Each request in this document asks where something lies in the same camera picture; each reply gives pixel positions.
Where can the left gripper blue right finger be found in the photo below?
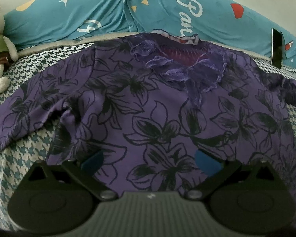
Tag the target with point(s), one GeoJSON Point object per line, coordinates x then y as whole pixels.
{"type": "Point", "coordinates": [218, 171]}

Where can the black smartphone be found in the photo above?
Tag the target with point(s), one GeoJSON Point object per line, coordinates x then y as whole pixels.
{"type": "Point", "coordinates": [277, 48]}

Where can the blue cartoon print bedsheet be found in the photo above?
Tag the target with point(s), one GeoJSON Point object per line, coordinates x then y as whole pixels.
{"type": "Point", "coordinates": [222, 21]}

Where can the purple patterned garment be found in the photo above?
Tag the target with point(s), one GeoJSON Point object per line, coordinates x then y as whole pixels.
{"type": "Point", "coordinates": [162, 113]}

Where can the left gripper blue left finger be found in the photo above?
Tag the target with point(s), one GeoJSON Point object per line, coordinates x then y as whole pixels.
{"type": "Point", "coordinates": [82, 172]}

